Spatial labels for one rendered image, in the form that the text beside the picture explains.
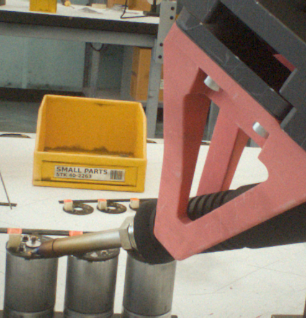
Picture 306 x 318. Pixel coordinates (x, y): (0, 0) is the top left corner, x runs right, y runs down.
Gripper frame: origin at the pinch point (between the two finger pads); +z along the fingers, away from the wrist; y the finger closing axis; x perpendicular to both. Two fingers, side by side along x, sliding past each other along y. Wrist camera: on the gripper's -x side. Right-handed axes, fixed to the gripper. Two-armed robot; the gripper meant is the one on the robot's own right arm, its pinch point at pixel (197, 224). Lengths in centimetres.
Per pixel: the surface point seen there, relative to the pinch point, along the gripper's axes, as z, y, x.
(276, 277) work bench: 11.7, -19.7, 0.1
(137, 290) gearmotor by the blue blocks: 7.4, -3.5, -1.6
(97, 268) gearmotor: 7.0, -2.0, -3.2
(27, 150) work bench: 27.7, -26.7, -28.5
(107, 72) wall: 200, -336, -232
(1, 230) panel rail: 9.1, -0.7, -8.0
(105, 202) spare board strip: 18.8, -19.9, -14.0
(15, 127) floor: 212, -239, -204
